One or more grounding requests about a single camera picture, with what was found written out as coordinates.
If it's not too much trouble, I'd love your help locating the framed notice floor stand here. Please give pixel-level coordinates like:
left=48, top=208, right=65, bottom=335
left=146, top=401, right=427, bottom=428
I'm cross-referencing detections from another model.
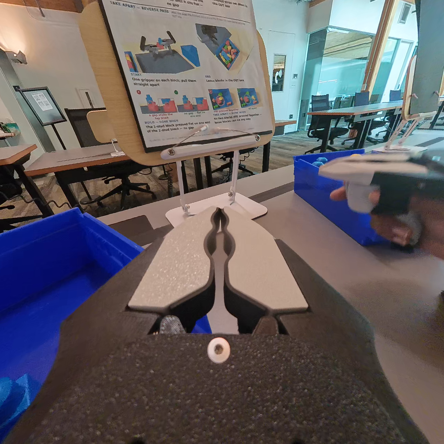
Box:
left=13, top=86, right=68, bottom=151

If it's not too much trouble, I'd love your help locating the blue bin with block pile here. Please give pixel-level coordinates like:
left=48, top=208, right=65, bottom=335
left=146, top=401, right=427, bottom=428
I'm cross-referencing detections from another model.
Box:
left=0, top=207, right=211, bottom=432

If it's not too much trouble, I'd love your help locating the wooden desk behind stand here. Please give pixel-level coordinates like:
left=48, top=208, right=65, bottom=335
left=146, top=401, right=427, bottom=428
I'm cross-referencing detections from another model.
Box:
left=24, top=120, right=298, bottom=212

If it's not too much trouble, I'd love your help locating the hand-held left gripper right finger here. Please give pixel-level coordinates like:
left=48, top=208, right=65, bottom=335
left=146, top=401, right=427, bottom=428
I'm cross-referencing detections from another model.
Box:
left=221, top=207, right=309, bottom=334

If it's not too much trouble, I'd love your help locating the small wooden board stand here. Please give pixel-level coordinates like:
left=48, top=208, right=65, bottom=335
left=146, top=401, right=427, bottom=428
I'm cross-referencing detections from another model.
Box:
left=86, top=108, right=127, bottom=157

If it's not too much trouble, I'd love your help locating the instruction sheet on white stand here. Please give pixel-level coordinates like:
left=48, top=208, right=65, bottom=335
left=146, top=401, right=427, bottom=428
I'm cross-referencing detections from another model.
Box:
left=79, top=0, right=276, bottom=228

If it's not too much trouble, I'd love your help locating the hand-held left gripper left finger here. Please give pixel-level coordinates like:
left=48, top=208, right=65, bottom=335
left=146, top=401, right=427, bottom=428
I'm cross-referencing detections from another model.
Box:
left=128, top=207, right=222, bottom=333

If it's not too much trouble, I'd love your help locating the long wooden desk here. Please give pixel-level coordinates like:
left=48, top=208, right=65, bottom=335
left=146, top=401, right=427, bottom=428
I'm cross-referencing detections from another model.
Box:
left=307, top=101, right=404, bottom=150

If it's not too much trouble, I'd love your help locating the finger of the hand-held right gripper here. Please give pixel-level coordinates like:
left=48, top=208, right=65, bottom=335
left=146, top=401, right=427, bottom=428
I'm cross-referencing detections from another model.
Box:
left=318, top=160, right=429, bottom=181
left=342, top=152, right=428, bottom=162

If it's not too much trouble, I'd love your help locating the blue bin for built steps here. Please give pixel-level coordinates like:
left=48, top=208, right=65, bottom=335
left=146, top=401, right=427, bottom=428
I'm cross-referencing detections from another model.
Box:
left=293, top=148, right=394, bottom=247

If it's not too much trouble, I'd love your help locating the person's right hand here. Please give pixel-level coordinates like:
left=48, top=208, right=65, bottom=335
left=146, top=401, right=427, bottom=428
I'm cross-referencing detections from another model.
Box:
left=330, top=187, right=444, bottom=260

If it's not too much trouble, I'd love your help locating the printed instruction sheet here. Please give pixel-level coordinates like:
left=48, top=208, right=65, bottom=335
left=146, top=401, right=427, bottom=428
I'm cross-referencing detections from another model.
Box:
left=98, top=0, right=273, bottom=154

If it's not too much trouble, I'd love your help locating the black office chair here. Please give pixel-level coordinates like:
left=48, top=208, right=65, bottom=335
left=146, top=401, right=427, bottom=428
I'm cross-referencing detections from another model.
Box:
left=210, top=149, right=259, bottom=178
left=307, top=94, right=349, bottom=154
left=64, top=108, right=157, bottom=209

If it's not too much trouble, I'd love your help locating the black flag panel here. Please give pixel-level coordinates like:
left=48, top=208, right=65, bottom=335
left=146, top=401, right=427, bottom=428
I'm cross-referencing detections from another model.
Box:
left=409, top=0, right=444, bottom=118

